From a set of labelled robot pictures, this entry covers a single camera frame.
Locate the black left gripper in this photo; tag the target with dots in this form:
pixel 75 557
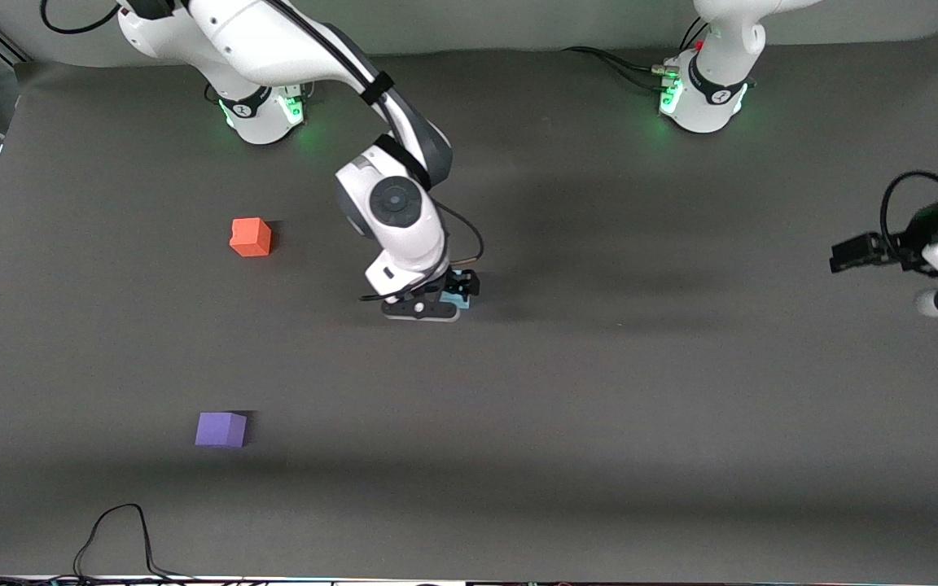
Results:
pixel 907 242

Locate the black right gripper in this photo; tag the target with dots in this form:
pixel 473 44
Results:
pixel 448 282

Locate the light blue foam block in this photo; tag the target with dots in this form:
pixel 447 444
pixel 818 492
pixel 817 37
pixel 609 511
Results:
pixel 458 302

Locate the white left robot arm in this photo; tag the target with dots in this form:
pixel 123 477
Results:
pixel 709 98

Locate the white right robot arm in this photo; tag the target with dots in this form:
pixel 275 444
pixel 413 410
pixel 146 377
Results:
pixel 396 228

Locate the orange foam block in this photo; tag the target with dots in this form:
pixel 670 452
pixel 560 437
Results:
pixel 250 237

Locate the purple foam block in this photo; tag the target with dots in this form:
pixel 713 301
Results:
pixel 221 430

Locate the dark grey table mat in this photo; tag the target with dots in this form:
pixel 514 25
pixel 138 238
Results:
pixel 469 407

